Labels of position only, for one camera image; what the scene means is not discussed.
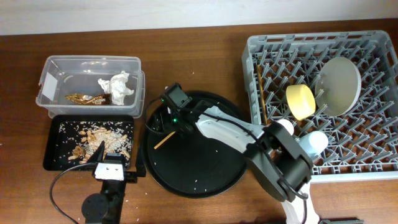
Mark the white napkin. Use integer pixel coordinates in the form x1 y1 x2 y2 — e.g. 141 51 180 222
98 71 134 106

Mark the gold brown snack wrapper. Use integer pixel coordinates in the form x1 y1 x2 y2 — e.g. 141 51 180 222
65 93 111 105

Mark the yellow bowl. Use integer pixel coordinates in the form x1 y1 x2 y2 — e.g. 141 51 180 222
286 84 316 121

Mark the round black tray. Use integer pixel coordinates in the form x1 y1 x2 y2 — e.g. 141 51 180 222
141 98 246 198

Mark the grey plate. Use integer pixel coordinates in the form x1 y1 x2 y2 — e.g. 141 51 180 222
315 57 361 116

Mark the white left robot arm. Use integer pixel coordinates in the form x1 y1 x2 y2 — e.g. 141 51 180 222
49 141 146 224

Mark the black rectangular tray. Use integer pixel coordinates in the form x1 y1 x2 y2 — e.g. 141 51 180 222
43 115 134 170

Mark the light blue cup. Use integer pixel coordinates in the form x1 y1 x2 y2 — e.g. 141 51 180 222
298 131 328 160

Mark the food scraps pile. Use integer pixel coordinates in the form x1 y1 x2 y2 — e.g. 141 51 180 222
55 121 134 165

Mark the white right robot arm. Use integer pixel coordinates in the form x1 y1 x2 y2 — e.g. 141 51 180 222
142 98 320 223

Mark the wooden chopstick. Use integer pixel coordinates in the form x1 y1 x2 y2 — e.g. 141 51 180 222
257 65 267 124
154 131 176 149

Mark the clear plastic bin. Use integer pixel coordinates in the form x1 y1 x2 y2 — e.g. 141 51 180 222
35 55 146 118

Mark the pink cup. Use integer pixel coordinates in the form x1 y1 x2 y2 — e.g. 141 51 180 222
277 119 294 136

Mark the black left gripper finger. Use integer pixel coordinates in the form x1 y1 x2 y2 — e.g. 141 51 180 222
135 145 146 177
87 141 105 163

